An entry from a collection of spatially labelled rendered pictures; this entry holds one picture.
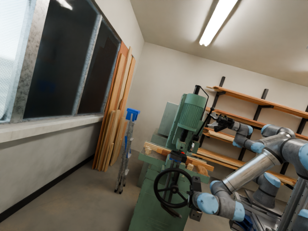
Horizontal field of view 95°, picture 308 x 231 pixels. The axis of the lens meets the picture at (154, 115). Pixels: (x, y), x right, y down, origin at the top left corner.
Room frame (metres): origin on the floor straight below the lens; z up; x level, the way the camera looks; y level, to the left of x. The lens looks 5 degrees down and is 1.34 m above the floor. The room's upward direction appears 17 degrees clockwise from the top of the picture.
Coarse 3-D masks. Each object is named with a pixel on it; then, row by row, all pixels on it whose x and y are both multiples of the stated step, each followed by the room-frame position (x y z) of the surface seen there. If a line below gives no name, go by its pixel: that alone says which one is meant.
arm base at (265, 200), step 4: (256, 192) 1.15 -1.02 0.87; (260, 192) 1.13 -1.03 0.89; (264, 192) 1.11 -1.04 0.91; (256, 196) 1.13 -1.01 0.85; (260, 196) 1.12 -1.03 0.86; (264, 196) 1.10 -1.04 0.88; (268, 196) 1.09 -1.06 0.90; (272, 196) 1.08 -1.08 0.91; (256, 200) 1.12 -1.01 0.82; (260, 200) 1.10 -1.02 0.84; (264, 200) 1.08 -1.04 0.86; (268, 200) 1.08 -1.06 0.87; (272, 200) 1.08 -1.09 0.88; (264, 204) 1.08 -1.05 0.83; (268, 204) 1.07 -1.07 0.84; (272, 204) 1.09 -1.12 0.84; (272, 208) 1.07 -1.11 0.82
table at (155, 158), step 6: (144, 150) 1.23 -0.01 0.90; (138, 156) 1.15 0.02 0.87; (144, 156) 1.14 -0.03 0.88; (150, 156) 1.14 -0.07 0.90; (156, 156) 1.18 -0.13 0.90; (162, 156) 1.22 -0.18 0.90; (150, 162) 1.14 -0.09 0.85; (156, 162) 1.13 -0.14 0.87; (162, 162) 1.13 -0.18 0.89; (162, 168) 1.05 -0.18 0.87; (186, 168) 1.12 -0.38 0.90; (192, 168) 1.17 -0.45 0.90; (192, 174) 1.10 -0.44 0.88; (198, 174) 1.10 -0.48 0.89; (204, 180) 1.09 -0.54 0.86
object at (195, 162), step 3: (159, 150) 1.29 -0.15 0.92; (192, 159) 1.27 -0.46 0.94; (192, 162) 1.26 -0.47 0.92; (195, 162) 1.25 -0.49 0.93; (198, 162) 1.25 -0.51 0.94; (201, 165) 1.25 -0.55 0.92; (204, 165) 1.25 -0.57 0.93; (207, 165) 1.24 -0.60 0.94; (210, 165) 1.26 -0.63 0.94; (207, 168) 1.24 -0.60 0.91; (210, 168) 1.24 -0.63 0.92; (213, 168) 1.24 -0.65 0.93
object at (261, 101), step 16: (224, 80) 3.40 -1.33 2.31; (240, 96) 3.06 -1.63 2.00; (224, 112) 2.93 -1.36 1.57; (256, 112) 3.36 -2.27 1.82; (288, 112) 3.16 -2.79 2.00; (304, 112) 2.83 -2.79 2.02; (208, 128) 3.10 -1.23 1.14; (256, 128) 3.15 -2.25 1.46; (224, 160) 2.94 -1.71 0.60; (240, 160) 3.29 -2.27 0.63; (288, 176) 3.19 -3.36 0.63
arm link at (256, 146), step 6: (282, 132) 1.13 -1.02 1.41; (288, 132) 1.12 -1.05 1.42; (264, 138) 1.06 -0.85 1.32; (270, 138) 1.06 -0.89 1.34; (276, 138) 1.07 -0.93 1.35; (246, 144) 1.05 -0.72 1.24; (252, 144) 1.01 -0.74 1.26; (258, 144) 0.98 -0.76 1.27; (264, 144) 1.02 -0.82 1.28; (252, 150) 1.01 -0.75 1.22; (258, 150) 0.97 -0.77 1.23
